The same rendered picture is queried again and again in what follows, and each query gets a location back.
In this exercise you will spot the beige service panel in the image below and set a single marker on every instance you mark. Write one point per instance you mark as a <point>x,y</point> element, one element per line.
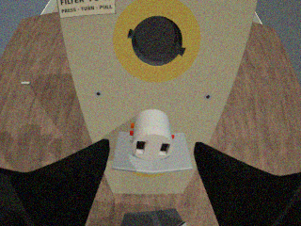
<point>177,56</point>

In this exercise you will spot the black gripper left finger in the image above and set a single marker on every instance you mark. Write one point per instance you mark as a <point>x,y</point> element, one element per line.
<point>60,194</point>

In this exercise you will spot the white round cartridge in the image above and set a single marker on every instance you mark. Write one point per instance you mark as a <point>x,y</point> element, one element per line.
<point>152,139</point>

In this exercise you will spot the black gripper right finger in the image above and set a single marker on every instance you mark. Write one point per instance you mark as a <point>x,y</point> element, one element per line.
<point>242,195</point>

